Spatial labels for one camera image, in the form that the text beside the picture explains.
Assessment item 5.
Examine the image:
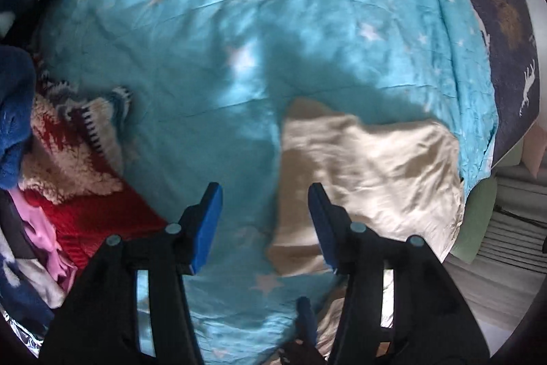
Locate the beige t-shirt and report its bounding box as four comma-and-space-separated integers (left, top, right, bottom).
267, 98, 465, 277

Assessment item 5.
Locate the red and cream knit sweater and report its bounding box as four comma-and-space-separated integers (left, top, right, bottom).
18, 93, 166, 271

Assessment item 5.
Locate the green pillow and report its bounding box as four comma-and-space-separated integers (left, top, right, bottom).
451, 176, 498, 264

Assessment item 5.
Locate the pink garment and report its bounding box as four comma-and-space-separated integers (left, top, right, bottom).
8, 188, 77, 293

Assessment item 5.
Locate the turquoise star quilt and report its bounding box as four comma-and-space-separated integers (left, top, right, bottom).
40, 0, 498, 364

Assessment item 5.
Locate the dark deer-print blanket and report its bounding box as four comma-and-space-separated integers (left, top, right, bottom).
471, 0, 541, 163

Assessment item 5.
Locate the navy star fleece blanket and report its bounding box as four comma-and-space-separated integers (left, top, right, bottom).
1, 0, 54, 335

